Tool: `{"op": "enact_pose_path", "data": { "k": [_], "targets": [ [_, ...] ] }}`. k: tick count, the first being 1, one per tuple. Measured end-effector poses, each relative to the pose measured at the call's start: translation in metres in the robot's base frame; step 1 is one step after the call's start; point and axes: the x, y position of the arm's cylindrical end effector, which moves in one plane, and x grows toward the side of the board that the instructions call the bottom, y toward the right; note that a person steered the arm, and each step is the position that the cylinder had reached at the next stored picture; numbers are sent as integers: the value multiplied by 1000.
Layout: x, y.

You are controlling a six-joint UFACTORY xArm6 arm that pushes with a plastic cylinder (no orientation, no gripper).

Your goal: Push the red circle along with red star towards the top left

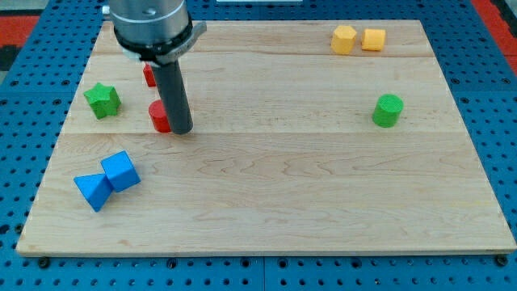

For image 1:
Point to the light wooden board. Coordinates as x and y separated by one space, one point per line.
283 158

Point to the green star block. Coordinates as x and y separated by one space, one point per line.
103 100

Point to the red star block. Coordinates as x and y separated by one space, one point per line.
148 75

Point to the green cylinder block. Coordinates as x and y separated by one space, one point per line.
387 110

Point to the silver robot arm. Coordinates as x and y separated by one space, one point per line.
159 32

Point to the red cylinder block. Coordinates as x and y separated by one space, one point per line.
158 117

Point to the yellow hexagon block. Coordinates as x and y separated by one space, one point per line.
343 39

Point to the yellow rounded square block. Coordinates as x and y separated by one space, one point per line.
373 39

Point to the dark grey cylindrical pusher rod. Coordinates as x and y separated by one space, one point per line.
169 81

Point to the blue triangular prism block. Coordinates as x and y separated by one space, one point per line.
96 189

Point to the blue cube block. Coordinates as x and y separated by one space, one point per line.
120 171

